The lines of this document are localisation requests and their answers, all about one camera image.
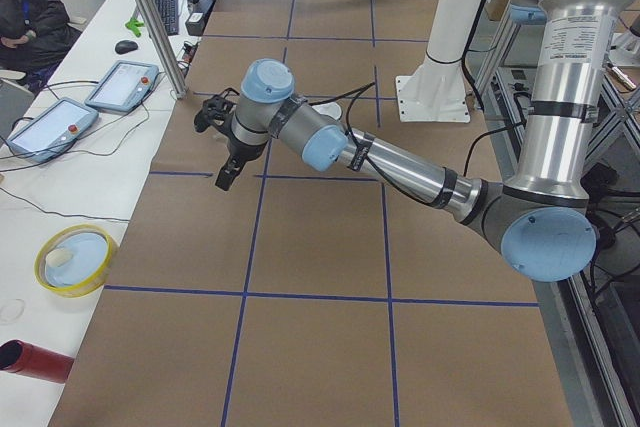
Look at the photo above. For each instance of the clear round dish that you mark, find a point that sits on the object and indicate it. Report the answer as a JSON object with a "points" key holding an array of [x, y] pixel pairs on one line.
{"points": [[11, 310]]}

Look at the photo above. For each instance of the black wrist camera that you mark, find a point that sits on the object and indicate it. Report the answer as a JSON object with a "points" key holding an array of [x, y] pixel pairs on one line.
{"points": [[215, 112]]}

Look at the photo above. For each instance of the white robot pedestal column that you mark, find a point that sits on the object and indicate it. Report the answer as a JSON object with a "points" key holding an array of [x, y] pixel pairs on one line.
{"points": [[436, 92]]}

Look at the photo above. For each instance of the seated person in black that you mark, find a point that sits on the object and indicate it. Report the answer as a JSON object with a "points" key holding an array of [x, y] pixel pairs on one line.
{"points": [[36, 36]]}

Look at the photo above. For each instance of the black keyboard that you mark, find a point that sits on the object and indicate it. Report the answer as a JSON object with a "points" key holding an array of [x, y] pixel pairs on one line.
{"points": [[169, 12]]}

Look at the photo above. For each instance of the aluminium frame post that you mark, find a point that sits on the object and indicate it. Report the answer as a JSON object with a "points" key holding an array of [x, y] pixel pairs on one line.
{"points": [[163, 47]]}

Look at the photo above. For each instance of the yellow tape roll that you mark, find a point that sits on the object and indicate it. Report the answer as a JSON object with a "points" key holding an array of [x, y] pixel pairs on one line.
{"points": [[94, 249]]}

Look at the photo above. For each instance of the blue teach pendant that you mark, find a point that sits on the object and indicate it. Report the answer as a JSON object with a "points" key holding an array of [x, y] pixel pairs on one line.
{"points": [[123, 87], [52, 132]]}

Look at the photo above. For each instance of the far blue teach pendant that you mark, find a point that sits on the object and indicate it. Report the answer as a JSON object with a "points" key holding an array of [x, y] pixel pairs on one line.
{"points": [[123, 87]]}

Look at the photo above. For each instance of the near blue teach pendant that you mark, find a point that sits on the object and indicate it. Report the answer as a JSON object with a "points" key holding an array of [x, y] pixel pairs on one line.
{"points": [[52, 132]]}

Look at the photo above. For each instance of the green plastic toy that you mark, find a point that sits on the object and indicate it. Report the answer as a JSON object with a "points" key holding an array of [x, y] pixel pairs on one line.
{"points": [[134, 26]]}

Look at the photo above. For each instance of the black computer mouse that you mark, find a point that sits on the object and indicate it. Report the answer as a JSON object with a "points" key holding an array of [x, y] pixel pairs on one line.
{"points": [[125, 46]]}

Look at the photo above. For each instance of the red cylinder tube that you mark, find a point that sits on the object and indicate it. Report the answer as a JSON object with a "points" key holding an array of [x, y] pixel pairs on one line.
{"points": [[25, 359]]}

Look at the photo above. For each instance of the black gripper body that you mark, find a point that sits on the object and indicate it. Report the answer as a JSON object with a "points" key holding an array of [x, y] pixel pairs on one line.
{"points": [[242, 151]]}

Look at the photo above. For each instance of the white eraser block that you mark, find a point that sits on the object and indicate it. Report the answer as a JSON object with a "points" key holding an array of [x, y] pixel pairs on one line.
{"points": [[58, 256]]}

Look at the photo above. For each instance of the black power box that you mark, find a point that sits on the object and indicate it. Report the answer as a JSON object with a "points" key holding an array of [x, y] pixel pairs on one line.
{"points": [[198, 17]]}

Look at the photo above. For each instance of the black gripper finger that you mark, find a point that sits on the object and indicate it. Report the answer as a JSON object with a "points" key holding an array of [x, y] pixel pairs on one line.
{"points": [[228, 173]]}

